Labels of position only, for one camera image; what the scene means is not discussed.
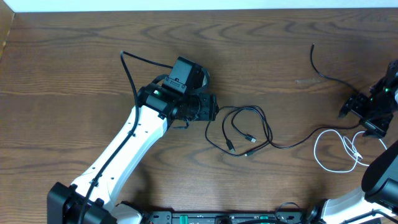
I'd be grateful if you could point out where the short black USB cable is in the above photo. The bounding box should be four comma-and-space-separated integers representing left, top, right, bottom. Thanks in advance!
204, 105, 274, 157

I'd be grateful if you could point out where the white USB cable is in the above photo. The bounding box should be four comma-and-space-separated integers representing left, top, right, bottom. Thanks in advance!
313, 129, 389, 174

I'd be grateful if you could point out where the long black USB cable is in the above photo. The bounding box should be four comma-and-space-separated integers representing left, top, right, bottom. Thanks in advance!
229, 43, 363, 157

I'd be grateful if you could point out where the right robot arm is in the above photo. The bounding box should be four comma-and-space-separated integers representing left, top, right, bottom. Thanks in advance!
305, 60, 397, 223

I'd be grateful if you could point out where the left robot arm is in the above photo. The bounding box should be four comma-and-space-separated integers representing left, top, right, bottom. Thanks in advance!
47, 57, 219, 223

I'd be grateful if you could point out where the cardboard panel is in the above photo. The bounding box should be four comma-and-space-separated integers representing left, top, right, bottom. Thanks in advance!
0, 0, 15, 56

